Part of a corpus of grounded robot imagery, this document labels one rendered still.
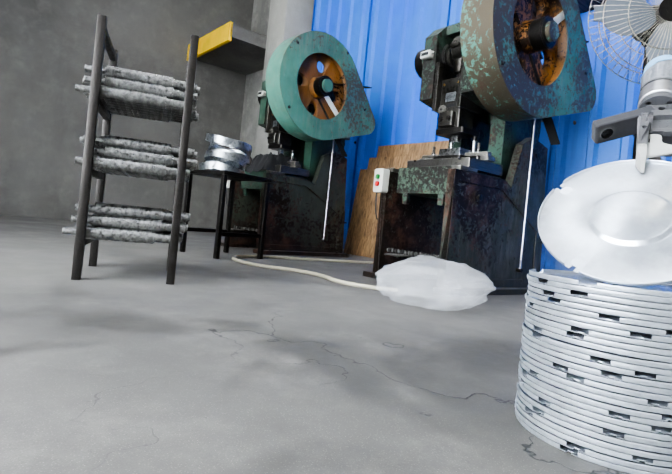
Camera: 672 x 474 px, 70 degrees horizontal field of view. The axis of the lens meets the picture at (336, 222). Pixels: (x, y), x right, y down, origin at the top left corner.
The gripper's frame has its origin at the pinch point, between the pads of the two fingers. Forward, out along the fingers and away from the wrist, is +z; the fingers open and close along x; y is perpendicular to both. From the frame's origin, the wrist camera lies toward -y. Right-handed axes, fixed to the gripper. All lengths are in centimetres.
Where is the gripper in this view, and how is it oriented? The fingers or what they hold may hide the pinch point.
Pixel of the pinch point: (637, 170)
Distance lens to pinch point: 103.3
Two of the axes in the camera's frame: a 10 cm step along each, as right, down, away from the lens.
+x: 3.4, 7.1, 6.2
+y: 8.3, 0.8, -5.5
